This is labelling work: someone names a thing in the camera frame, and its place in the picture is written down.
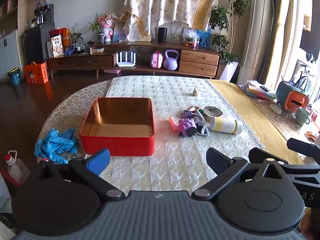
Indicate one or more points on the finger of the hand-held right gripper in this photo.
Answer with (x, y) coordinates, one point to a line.
(300, 144)
(260, 153)

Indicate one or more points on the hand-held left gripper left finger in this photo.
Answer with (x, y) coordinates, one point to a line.
(97, 161)

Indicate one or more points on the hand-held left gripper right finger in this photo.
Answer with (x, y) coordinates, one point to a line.
(217, 160)

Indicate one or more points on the red tin box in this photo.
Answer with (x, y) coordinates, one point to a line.
(117, 140)

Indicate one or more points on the white bottle with yellow label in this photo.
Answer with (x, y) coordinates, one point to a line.
(225, 125)

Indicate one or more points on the white sunglasses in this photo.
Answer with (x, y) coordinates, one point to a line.
(202, 127)

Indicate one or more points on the purple ridged toy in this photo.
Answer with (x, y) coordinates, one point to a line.
(187, 127)

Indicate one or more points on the round metal dish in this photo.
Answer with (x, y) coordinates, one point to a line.
(212, 111)

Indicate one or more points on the small purple plastic piece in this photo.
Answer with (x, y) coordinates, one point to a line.
(186, 114)

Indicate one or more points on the pink toy bottle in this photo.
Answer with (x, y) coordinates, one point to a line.
(173, 125)

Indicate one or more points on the beige garlic bulb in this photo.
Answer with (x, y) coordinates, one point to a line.
(195, 93)

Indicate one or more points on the green mug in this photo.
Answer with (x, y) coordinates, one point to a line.
(302, 116)

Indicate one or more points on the small white plate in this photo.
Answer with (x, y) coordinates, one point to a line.
(276, 108)

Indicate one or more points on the yellow table runner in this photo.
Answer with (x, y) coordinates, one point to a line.
(250, 110)

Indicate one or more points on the blue rubber gloves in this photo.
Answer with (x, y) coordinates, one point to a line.
(55, 145)

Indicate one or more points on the teal orange box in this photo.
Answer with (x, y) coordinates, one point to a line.
(292, 97)

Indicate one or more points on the small red white item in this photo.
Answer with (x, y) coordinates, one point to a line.
(192, 108)

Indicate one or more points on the stack of folded cloths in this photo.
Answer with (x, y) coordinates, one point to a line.
(257, 90)

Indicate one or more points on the beige lace tablecloth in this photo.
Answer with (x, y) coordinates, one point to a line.
(65, 105)

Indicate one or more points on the clear oil bottle red cap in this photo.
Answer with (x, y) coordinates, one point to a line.
(17, 170)

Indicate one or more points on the wooden TV cabinet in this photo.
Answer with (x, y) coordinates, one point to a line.
(197, 62)

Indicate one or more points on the beige window curtain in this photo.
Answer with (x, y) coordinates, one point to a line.
(287, 42)

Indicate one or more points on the white router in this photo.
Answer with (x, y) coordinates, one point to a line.
(126, 61)

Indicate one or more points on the purple kettlebell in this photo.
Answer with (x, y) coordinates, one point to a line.
(171, 62)

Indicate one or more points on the small white box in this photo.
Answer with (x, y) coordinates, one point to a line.
(97, 50)

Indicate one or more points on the white standing air conditioner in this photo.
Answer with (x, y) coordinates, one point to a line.
(255, 42)

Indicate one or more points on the blue toy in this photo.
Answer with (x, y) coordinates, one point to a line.
(69, 52)

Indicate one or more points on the pink toy case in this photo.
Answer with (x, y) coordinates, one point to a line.
(157, 60)

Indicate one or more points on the teal bin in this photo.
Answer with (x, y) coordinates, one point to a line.
(14, 77)

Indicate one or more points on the white cereal box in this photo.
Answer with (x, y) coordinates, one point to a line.
(57, 47)

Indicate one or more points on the blue picture card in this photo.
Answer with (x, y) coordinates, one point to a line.
(203, 38)

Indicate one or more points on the potted orchid plant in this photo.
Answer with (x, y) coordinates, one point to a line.
(100, 38)

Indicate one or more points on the clear plastic bag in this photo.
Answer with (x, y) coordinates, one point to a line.
(190, 38)

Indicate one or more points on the small potted plant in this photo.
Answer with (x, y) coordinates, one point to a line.
(76, 36)

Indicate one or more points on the picture book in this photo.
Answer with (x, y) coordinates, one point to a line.
(118, 31)

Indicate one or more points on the black mini fridge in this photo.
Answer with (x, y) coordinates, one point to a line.
(35, 45)

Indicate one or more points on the black speaker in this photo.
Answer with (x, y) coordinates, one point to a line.
(162, 35)

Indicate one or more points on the tall potted tree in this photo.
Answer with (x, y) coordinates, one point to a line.
(220, 20)

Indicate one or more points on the black coffee machine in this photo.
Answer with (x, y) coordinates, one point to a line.
(43, 16)

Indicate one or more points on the patterned hanging cloth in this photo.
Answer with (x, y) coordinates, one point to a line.
(170, 5)

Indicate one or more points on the grey wall cabinets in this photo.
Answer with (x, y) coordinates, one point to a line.
(10, 55)

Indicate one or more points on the wooden wall shelf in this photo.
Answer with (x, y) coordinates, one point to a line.
(7, 10)

